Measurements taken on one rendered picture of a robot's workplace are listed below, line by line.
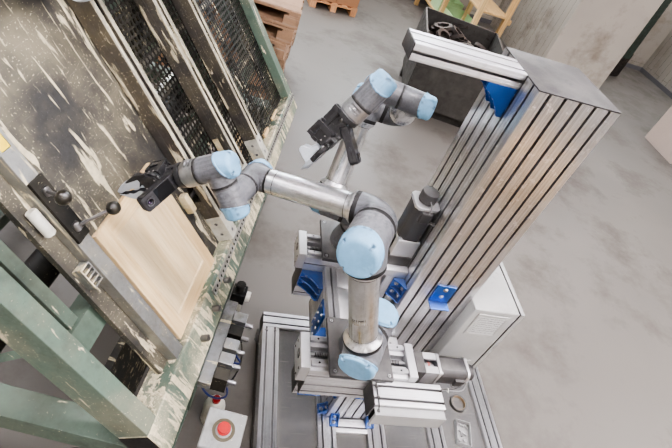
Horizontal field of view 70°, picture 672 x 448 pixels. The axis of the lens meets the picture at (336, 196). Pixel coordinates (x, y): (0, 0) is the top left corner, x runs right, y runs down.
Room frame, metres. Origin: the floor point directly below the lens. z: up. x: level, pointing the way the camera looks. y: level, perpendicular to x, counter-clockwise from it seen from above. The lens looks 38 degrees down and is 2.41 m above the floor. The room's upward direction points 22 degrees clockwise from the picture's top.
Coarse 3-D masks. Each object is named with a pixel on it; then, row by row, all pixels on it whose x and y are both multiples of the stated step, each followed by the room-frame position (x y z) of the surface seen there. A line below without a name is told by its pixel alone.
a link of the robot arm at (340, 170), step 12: (360, 84) 1.64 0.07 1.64; (384, 108) 1.60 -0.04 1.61; (372, 120) 1.59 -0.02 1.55; (360, 132) 1.57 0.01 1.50; (360, 144) 1.56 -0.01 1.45; (336, 156) 1.53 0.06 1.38; (336, 168) 1.50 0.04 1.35; (348, 168) 1.51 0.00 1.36; (324, 180) 1.49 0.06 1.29; (336, 180) 1.48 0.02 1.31; (336, 216) 1.42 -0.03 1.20
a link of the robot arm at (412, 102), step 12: (408, 96) 1.29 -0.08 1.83; (420, 96) 1.30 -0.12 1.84; (432, 96) 1.33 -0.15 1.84; (396, 108) 1.30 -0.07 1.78; (408, 108) 1.29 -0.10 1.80; (420, 108) 1.29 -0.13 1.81; (432, 108) 1.29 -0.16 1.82; (384, 120) 1.60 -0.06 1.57; (396, 120) 1.55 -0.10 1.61; (408, 120) 1.48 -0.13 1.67
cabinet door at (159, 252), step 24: (144, 168) 1.17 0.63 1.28; (120, 216) 0.95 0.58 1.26; (144, 216) 1.04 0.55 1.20; (168, 216) 1.14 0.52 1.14; (96, 240) 0.83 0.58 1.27; (120, 240) 0.90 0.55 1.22; (144, 240) 0.98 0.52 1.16; (168, 240) 1.08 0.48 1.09; (192, 240) 1.19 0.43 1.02; (120, 264) 0.85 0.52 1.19; (144, 264) 0.93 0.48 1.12; (168, 264) 1.02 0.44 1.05; (192, 264) 1.12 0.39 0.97; (144, 288) 0.87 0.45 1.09; (168, 288) 0.96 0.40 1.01; (192, 288) 1.05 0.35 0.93; (168, 312) 0.89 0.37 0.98
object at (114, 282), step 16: (0, 128) 0.78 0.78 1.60; (0, 160) 0.73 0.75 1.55; (16, 160) 0.76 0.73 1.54; (16, 176) 0.74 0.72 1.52; (32, 176) 0.77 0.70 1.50; (32, 192) 0.74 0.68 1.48; (64, 240) 0.75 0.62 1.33; (80, 256) 0.76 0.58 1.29; (96, 256) 0.78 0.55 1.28; (112, 272) 0.79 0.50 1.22; (112, 288) 0.77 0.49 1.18; (128, 288) 0.80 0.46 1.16; (128, 304) 0.77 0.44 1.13; (144, 304) 0.82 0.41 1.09; (144, 320) 0.78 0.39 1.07; (160, 320) 0.83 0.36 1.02; (160, 336) 0.79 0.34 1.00; (176, 352) 0.81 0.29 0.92
